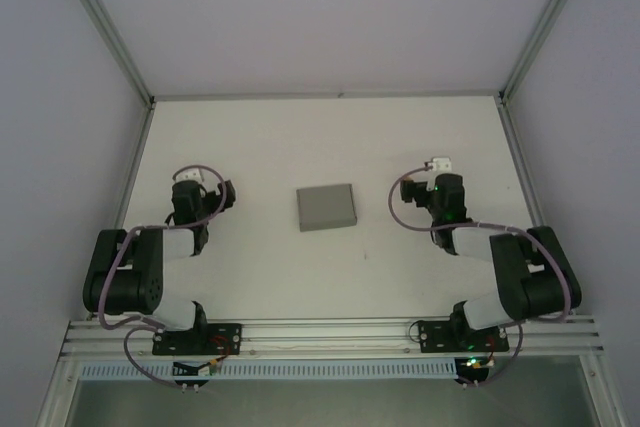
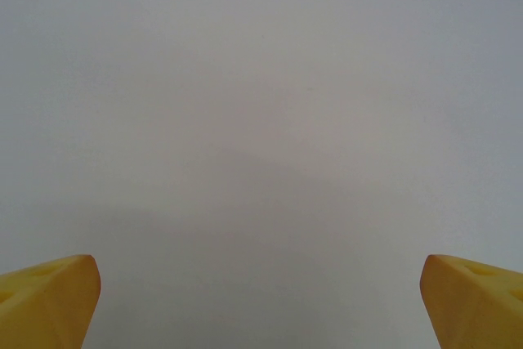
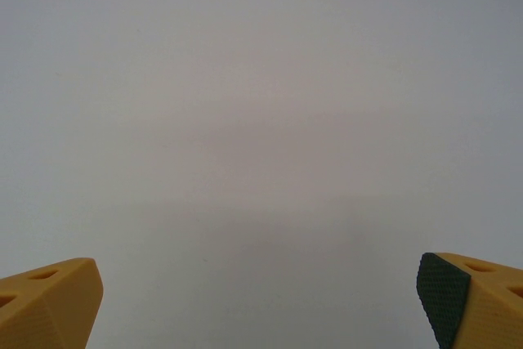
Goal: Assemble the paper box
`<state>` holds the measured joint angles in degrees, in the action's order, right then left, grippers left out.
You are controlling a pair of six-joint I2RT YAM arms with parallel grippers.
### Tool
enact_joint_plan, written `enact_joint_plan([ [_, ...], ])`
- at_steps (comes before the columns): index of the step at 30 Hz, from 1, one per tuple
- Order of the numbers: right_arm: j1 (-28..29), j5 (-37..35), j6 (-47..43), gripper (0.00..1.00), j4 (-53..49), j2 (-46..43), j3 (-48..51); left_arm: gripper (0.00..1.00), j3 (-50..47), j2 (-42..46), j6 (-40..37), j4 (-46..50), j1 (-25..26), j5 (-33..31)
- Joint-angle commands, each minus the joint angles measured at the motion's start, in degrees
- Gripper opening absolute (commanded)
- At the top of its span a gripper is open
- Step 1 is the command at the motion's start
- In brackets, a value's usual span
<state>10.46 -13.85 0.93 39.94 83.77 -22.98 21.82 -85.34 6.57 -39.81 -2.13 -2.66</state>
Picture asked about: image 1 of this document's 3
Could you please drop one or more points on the grey cardboard box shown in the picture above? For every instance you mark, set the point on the grey cardboard box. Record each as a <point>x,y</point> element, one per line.
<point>327,207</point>

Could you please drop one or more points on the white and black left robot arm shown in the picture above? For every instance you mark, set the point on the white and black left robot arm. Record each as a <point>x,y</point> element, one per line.
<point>125,287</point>

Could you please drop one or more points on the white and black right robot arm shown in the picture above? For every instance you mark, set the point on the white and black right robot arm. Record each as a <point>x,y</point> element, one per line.
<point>530,287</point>

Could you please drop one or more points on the grey metal panel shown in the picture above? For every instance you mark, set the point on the grey metal panel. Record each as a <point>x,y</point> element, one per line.
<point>325,404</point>

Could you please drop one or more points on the aluminium table side rail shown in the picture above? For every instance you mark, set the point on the aluminium table side rail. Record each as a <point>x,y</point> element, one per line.
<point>126,197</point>
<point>519,157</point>

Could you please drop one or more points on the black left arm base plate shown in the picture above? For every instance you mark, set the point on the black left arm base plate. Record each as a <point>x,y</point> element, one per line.
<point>227,334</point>

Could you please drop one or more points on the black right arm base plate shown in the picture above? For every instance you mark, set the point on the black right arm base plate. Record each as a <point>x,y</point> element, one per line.
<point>435,337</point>

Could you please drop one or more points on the aluminium mounting rail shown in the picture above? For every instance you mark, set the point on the aluminium mounting rail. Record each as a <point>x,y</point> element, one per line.
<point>325,334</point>

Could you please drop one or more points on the aluminium frame post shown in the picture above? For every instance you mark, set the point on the aluminium frame post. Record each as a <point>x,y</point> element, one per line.
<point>544,22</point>
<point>111,32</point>

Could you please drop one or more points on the aluminium frame leg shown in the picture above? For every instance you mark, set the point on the aluminium frame leg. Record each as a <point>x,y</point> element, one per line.
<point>600,397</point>
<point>55,397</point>

